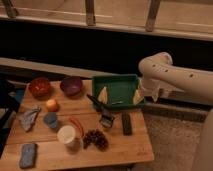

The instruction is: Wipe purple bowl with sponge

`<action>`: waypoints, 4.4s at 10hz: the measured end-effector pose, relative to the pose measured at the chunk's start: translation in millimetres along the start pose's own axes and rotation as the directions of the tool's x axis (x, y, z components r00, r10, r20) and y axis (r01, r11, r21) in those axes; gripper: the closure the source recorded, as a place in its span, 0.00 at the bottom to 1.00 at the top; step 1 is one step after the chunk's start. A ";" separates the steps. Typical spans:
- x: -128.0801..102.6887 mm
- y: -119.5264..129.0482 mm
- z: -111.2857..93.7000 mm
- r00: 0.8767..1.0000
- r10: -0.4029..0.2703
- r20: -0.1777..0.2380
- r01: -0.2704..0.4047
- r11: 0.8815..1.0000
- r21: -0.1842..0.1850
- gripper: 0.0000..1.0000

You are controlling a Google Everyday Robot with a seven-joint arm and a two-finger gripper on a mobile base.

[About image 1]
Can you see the right yellow wedge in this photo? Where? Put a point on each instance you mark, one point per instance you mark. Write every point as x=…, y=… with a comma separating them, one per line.
x=138, y=97

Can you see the orange fruit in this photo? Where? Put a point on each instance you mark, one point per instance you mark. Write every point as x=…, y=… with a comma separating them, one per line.
x=52, y=105

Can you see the black rectangular block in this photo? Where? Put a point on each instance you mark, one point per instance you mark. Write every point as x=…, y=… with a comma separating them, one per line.
x=126, y=124

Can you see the white cup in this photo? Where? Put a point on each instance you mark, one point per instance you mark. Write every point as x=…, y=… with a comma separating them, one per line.
x=67, y=135

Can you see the blue grey sponge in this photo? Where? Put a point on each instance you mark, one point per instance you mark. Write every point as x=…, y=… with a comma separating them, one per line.
x=28, y=156

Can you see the purple bowl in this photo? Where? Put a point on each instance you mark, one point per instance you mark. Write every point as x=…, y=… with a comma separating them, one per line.
x=71, y=85

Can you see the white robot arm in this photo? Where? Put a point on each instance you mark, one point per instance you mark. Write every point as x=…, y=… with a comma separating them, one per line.
x=159, y=67

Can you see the brown pine cone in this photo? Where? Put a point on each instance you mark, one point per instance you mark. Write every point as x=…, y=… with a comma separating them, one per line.
x=97, y=138

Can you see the left yellow wedge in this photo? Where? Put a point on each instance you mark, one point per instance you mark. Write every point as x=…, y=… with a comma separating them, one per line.
x=103, y=97

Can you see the green plastic tray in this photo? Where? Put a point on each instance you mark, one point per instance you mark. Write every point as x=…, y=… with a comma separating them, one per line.
x=120, y=90

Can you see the red bowl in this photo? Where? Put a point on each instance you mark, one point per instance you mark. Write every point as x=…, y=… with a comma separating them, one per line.
x=39, y=86

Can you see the yellow wedge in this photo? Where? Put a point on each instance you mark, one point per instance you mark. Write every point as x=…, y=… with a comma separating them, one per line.
x=103, y=97
x=138, y=97

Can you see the black handled brush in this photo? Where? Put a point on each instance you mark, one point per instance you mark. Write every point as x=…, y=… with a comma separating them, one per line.
x=107, y=118

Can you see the grey crumpled cloth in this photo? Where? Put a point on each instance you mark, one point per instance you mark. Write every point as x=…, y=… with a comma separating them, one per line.
x=27, y=119

